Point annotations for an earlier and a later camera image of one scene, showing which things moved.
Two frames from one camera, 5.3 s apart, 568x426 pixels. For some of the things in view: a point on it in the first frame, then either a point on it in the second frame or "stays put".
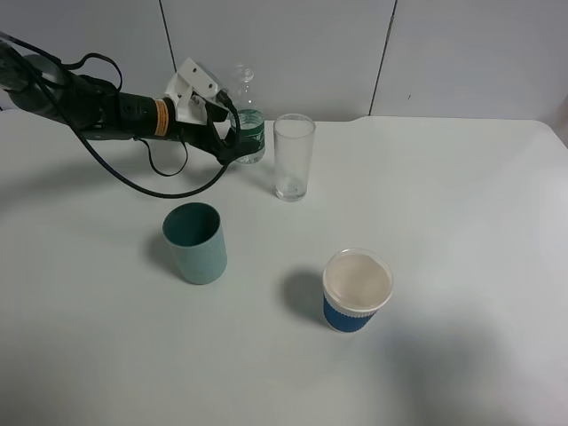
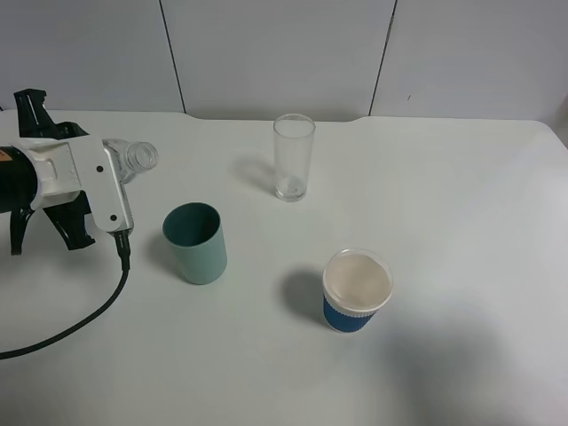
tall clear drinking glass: [293, 136] stays put
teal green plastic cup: [194, 231] stays put
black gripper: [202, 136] to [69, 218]
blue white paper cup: [357, 283] stays put
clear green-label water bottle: [250, 116] to [131, 157]
